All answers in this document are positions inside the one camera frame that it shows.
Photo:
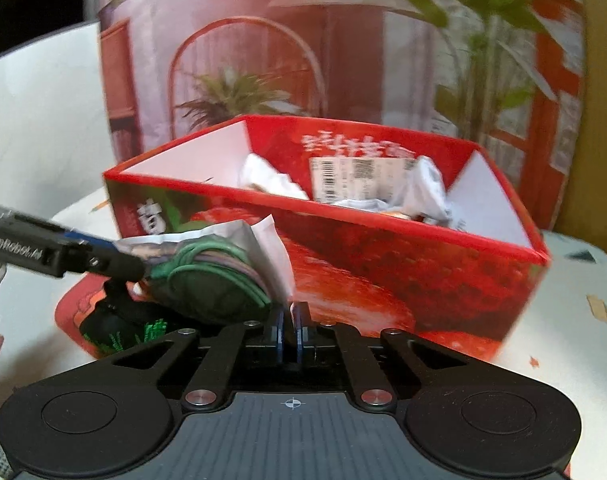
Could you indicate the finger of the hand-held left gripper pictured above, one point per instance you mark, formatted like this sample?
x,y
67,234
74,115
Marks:
x,y
91,240
113,264

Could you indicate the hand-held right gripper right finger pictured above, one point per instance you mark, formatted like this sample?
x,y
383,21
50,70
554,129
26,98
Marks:
x,y
300,332

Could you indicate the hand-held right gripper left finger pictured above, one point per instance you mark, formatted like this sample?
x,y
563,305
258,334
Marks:
x,y
279,335

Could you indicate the green socks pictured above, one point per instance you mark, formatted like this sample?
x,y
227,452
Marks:
x,y
208,285

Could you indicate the red strawberry print box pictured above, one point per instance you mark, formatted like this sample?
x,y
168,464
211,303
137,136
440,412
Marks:
x,y
383,270

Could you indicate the white packet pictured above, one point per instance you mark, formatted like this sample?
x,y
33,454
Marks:
x,y
263,175

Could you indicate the pale blue packet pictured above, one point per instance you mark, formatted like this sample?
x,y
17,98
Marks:
x,y
428,185

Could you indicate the red printed mat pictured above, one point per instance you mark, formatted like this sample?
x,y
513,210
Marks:
x,y
76,310

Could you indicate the white marble panel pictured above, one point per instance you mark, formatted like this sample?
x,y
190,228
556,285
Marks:
x,y
43,135

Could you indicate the wooden panel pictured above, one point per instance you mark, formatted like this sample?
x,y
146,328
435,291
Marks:
x,y
598,135

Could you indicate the printed room scene wall cloth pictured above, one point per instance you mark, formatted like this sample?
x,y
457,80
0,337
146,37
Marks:
x,y
358,60

